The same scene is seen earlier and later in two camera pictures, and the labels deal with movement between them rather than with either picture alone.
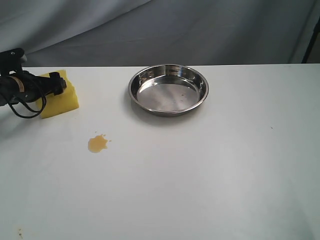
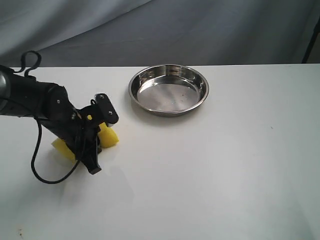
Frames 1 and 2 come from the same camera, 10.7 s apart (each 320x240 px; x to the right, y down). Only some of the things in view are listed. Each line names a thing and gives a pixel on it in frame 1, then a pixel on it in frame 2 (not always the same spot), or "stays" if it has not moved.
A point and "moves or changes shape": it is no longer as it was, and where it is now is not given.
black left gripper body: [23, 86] → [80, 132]
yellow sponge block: [65, 102] moves or changes shape
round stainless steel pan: [168, 90] stays
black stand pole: [316, 30] stays
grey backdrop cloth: [107, 32] stays
